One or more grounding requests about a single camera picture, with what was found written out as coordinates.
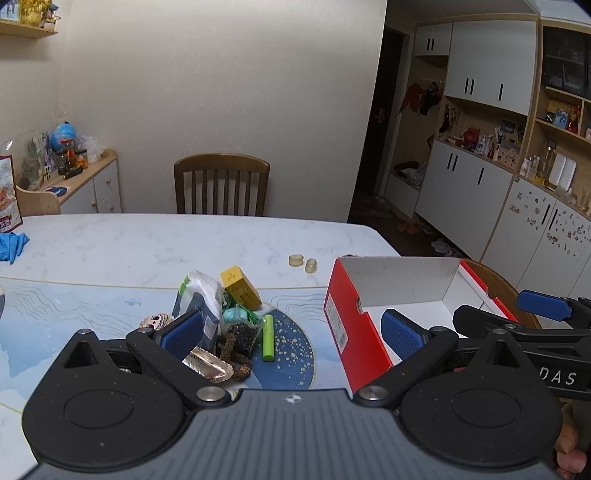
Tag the white shoes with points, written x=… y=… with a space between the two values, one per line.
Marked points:
x=445 y=247

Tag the wooden wall shelf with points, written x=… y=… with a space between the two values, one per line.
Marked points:
x=27 y=30

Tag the clear plastic bag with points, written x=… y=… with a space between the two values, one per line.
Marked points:
x=94 y=147

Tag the green tube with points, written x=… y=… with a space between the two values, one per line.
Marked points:
x=268 y=339

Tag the dark wooden door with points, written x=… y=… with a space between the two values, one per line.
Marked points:
x=383 y=115

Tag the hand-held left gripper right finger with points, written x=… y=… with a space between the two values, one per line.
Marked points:
x=401 y=333

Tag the orange slippers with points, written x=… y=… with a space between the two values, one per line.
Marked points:
x=410 y=227

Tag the photo frame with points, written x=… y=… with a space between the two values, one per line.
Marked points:
x=9 y=10

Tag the dark wooden chair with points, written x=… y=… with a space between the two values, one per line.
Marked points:
x=221 y=164

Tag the white wooden sideboard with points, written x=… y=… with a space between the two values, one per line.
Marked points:
x=104 y=184

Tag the white canisters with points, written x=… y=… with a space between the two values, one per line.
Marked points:
x=564 y=170

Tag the red cardboard shoe box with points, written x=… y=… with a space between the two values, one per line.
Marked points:
x=351 y=332

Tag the red hanging bags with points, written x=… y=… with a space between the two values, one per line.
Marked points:
x=418 y=97

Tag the dark bottles group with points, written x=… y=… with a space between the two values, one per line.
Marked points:
x=71 y=161

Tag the blue glove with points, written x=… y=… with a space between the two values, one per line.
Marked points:
x=11 y=244

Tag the red printed bag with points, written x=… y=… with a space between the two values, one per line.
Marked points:
x=8 y=198

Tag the light wooden chair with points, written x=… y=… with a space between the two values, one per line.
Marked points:
x=505 y=286

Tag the dark speckled packet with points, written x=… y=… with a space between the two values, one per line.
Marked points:
x=244 y=337

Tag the small teal charm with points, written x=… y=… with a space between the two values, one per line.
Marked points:
x=234 y=315

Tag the gold ornament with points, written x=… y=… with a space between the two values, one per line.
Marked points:
x=31 y=13

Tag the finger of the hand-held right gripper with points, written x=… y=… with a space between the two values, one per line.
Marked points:
x=540 y=304
x=475 y=318

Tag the small yellow box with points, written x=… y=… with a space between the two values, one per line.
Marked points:
x=240 y=286

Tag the blue patterned table mat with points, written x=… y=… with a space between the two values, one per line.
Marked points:
x=69 y=309

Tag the large white wall cabinet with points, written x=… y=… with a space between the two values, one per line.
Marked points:
x=466 y=198

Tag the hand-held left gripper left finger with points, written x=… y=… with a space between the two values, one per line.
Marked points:
x=182 y=333

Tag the red teapot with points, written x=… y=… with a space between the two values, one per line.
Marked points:
x=471 y=135

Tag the blue globe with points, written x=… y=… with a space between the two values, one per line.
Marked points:
x=64 y=134

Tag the person's right hand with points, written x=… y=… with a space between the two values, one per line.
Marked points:
x=570 y=459

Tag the gold foil tray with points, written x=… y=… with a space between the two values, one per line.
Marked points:
x=210 y=367

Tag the small house model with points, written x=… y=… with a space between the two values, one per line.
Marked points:
x=50 y=19

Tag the white green plastic packet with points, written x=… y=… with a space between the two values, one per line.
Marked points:
x=203 y=290

